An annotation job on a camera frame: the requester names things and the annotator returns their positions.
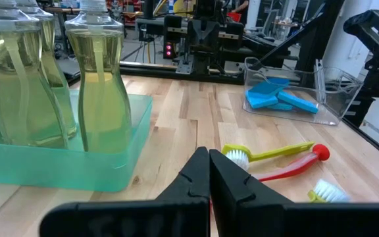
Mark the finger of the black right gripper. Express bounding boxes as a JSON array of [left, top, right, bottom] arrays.
[[209, 20, 221, 47], [188, 20, 201, 45]]

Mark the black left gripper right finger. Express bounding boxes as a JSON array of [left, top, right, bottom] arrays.
[[209, 148, 379, 237]]

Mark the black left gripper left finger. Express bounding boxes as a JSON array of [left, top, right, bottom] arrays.
[[39, 146, 211, 237]]

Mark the red dish brush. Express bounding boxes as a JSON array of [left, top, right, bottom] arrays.
[[208, 143, 331, 215]]

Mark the yellow-green dish brush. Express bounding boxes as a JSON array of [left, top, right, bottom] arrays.
[[307, 178, 352, 203], [221, 140, 316, 171]]

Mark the blue sponge with dark scrubber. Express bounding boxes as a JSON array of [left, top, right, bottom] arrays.
[[267, 102, 295, 112], [245, 91, 279, 110], [248, 77, 291, 97], [276, 90, 320, 115]]

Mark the green dish soap pump bottle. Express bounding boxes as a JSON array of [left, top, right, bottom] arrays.
[[14, 0, 78, 139], [0, 0, 69, 149], [64, 0, 134, 154]]

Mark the red bucket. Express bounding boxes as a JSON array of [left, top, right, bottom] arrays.
[[226, 12, 243, 24]]

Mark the grey metal mounting plate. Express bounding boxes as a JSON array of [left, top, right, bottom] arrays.
[[175, 61, 194, 75]]

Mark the person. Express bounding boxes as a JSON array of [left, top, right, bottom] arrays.
[[232, 0, 253, 16]]

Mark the translucent green plastic tray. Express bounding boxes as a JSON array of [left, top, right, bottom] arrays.
[[0, 90, 154, 194]]

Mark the clear plastic bin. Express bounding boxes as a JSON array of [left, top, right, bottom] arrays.
[[243, 56, 364, 127]]

